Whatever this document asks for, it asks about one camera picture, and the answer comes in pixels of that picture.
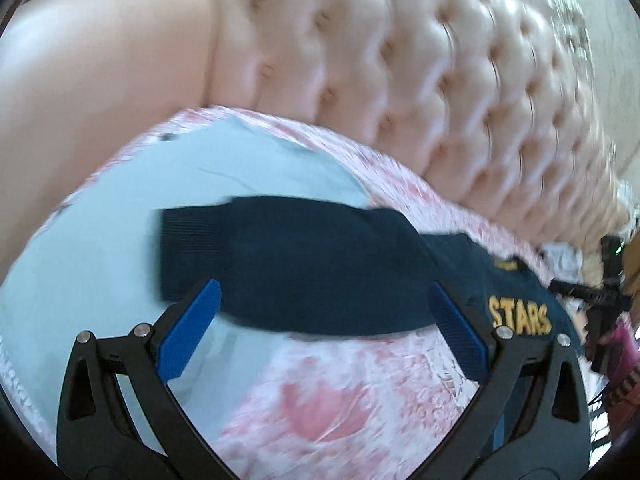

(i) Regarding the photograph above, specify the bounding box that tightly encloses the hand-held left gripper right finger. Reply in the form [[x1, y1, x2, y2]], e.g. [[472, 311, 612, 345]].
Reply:
[[422, 280, 591, 480]]

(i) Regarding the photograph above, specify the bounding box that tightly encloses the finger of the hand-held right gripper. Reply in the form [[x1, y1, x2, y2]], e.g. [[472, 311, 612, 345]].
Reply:
[[549, 279, 601, 307]]

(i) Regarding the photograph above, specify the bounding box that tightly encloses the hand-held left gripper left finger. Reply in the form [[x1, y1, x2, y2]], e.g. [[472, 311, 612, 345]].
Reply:
[[56, 277, 241, 480]]

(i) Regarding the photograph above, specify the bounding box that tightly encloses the navy sweater with yellow letters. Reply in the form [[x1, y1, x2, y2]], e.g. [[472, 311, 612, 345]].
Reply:
[[157, 195, 583, 356]]

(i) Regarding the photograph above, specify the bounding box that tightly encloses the person's right forearm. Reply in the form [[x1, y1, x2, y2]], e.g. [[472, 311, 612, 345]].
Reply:
[[604, 320, 639, 396]]

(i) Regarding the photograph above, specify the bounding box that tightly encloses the person's zebra striped clothing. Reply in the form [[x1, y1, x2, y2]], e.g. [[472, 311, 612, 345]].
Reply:
[[606, 380, 637, 413]]

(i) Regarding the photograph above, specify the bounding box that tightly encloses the pink floral blanket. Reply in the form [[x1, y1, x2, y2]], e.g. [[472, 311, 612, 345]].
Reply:
[[0, 105, 608, 480]]

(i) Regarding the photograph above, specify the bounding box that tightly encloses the light blue folded cloth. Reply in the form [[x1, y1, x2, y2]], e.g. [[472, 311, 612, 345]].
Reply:
[[0, 116, 372, 456]]

